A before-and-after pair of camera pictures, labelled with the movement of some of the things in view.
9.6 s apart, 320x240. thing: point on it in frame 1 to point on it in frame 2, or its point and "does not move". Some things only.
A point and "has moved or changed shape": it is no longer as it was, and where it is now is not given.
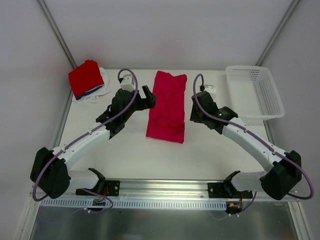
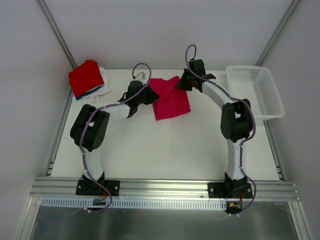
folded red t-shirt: [85, 77] does not move
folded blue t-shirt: [89, 92] does not move
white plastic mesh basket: [254, 92] does not move
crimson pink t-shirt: [166, 116] has moved or changed shape
